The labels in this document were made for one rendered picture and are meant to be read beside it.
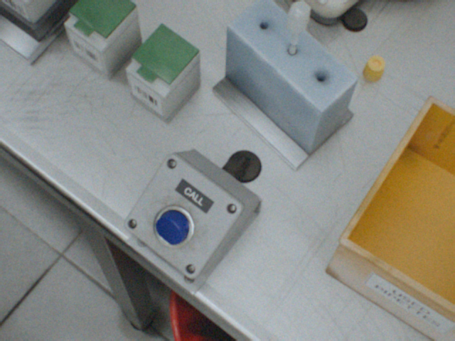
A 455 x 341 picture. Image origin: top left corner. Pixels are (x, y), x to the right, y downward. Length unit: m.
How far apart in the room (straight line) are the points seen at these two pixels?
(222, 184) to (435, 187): 0.19
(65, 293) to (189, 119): 0.91
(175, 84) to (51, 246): 0.97
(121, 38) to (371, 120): 0.22
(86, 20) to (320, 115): 0.20
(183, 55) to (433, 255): 0.25
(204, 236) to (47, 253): 1.01
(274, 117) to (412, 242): 0.15
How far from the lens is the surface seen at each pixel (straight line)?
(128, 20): 0.74
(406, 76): 0.79
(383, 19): 0.81
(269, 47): 0.67
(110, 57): 0.75
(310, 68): 0.67
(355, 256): 0.64
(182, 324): 1.16
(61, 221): 1.66
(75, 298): 1.62
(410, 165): 0.75
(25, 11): 0.76
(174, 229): 0.65
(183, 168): 0.65
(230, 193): 0.65
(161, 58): 0.71
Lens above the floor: 1.57
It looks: 70 degrees down
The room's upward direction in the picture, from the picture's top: 3 degrees clockwise
